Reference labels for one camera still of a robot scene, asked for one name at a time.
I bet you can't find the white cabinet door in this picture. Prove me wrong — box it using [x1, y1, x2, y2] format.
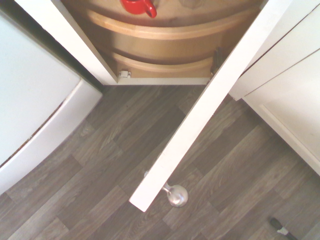
[128, 0, 320, 213]

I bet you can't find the white cabinet with drawers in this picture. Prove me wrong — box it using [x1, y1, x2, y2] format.
[227, 4, 320, 177]

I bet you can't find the wooden lazy susan shelf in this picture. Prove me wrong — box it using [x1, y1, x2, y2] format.
[60, 0, 264, 61]
[108, 49, 215, 79]

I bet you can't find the round silver door knob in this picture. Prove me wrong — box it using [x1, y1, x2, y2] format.
[161, 182, 189, 208]

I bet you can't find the red ceramic mug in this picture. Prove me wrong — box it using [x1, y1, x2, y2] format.
[119, 0, 158, 19]

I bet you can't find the white appliance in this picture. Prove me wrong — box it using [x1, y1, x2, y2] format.
[0, 8, 104, 196]

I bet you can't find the small black and white object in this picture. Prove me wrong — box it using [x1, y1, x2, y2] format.
[269, 217, 296, 239]

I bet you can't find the white cabinet frame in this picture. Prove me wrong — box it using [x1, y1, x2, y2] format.
[14, 0, 210, 86]

